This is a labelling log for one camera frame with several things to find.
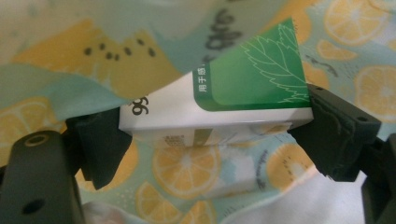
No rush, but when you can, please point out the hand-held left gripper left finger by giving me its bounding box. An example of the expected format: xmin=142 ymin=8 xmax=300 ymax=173
xmin=64 ymin=106 xmax=134 ymax=191

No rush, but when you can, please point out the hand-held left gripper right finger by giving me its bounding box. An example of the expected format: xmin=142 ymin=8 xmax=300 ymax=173
xmin=287 ymin=83 xmax=383 ymax=183

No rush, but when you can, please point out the fruit-patterned tablecloth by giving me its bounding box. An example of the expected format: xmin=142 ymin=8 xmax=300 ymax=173
xmin=0 ymin=0 xmax=396 ymax=224

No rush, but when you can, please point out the green and white box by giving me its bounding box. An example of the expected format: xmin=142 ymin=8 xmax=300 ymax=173
xmin=118 ymin=17 xmax=315 ymax=147

